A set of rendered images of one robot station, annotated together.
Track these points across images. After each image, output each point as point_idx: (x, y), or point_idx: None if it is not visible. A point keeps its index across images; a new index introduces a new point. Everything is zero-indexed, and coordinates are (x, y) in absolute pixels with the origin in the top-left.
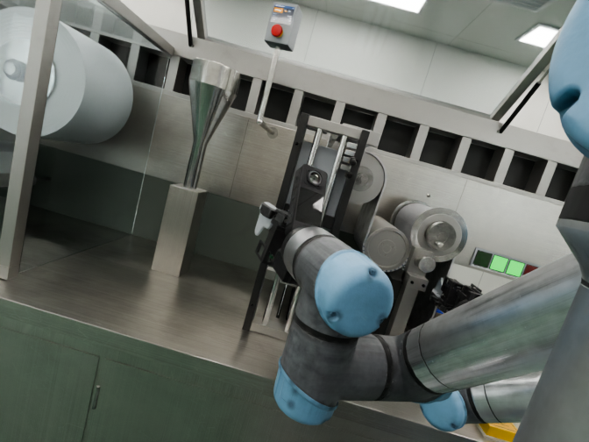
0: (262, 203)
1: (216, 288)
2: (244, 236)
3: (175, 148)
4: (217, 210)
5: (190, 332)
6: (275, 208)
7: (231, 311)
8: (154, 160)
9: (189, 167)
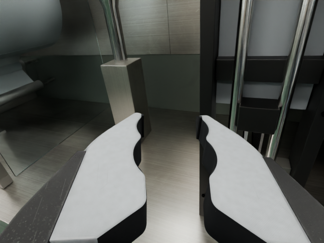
0: (30, 200)
1: (174, 150)
2: (195, 85)
3: None
4: (164, 68)
5: (140, 235)
6: (111, 190)
7: (188, 183)
8: (102, 40)
9: (110, 40)
